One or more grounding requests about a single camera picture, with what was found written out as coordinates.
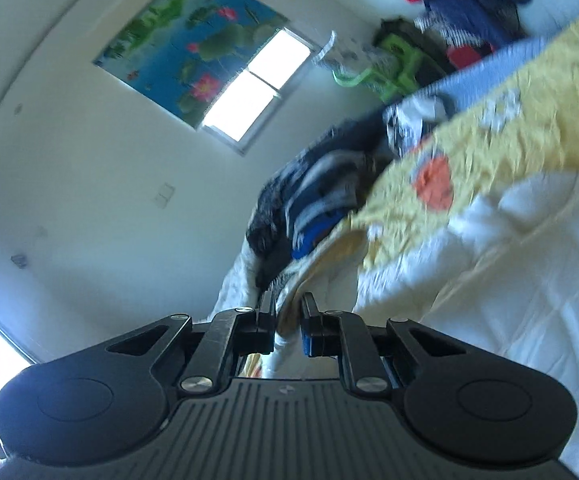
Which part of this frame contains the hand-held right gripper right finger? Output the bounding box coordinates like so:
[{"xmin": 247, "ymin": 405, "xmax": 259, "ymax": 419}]
[{"xmin": 300, "ymin": 292, "xmax": 468, "ymax": 395}]

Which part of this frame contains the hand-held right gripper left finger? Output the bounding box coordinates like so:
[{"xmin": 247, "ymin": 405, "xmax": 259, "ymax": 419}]
[{"xmin": 106, "ymin": 290, "xmax": 277, "ymax": 394}]

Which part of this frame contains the white puffer jacket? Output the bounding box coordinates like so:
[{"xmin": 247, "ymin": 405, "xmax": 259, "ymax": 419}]
[{"xmin": 354, "ymin": 170, "xmax": 579, "ymax": 478}]

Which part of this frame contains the pile of dark folded clothes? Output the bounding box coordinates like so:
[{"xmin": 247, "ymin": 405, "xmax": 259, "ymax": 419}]
[{"xmin": 245, "ymin": 117, "xmax": 405, "ymax": 288}]

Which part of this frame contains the white printed quilt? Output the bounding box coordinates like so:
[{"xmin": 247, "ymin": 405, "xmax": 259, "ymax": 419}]
[{"xmin": 208, "ymin": 247, "xmax": 300, "ymax": 366}]

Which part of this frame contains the window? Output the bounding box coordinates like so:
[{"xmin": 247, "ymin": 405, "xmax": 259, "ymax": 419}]
[{"xmin": 196, "ymin": 26, "xmax": 320, "ymax": 157}]

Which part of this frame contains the white printed pillow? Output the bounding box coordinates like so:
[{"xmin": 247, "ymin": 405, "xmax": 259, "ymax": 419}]
[{"xmin": 312, "ymin": 30, "xmax": 385, "ymax": 77}]

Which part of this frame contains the green plastic chair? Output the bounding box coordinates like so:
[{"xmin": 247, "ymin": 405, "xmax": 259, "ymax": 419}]
[{"xmin": 332, "ymin": 19, "xmax": 433, "ymax": 103}]

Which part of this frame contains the floral lotus window blind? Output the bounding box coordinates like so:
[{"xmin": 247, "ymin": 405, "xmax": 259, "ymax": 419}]
[{"xmin": 92, "ymin": 0, "xmax": 290, "ymax": 128}]

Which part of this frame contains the yellow carrot print blanket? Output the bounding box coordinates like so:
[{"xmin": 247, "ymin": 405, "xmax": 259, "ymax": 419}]
[{"xmin": 274, "ymin": 5, "xmax": 579, "ymax": 341}]

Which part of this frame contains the black white houndstooth cloth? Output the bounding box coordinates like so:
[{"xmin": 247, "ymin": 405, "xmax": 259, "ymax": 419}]
[{"xmin": 413, "ymin": 12, "xmax": 470, "ymax": 48}]

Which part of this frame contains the blue bed sheet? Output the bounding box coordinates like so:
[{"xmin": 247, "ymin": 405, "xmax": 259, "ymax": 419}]
[{"xmin": 409, "ymin": 35, "xmax": 563, "ymax": 106}]

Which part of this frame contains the navy blue jacket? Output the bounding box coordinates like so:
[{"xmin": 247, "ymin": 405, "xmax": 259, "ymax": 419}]
[{"xmin": 422, "ymin": 0, "xmax": 537, "ymax": 48}]

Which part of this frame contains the white wall switch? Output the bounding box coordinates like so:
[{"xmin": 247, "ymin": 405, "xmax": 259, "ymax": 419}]
[{"xmin": 152, "ymin": 182, "xmax": 176, "ymax": 209}]

